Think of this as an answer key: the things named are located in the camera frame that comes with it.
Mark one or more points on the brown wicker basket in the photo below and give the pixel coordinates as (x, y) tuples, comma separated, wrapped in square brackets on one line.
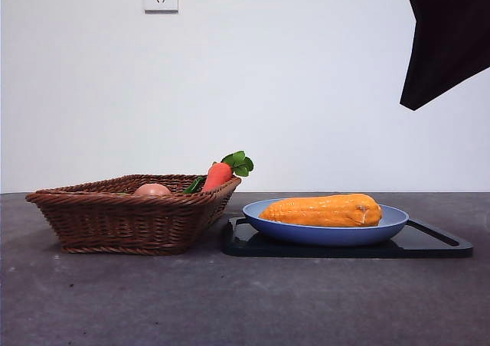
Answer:
[(126, 223)]

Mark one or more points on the green chili pepper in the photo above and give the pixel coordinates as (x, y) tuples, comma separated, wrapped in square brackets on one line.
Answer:
[(194, 185)]

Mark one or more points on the pale brown egg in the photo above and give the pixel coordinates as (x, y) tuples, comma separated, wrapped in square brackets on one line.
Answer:
[(152, 190)]

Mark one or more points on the blue plate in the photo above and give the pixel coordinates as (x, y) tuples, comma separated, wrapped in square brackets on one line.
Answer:
[(325, 235)]

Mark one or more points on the yellow corn cob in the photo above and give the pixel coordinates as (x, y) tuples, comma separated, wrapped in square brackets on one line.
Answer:
[(317, 210)]

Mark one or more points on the dark rectangular tray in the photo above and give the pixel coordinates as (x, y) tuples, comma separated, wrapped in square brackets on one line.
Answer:
[(428, 246)]

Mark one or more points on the orange carrot with green leaves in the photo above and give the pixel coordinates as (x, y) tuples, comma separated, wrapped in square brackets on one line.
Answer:
[(218, 173)]

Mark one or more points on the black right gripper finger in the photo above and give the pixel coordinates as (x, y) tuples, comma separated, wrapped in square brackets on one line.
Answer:
[(448, 47)]

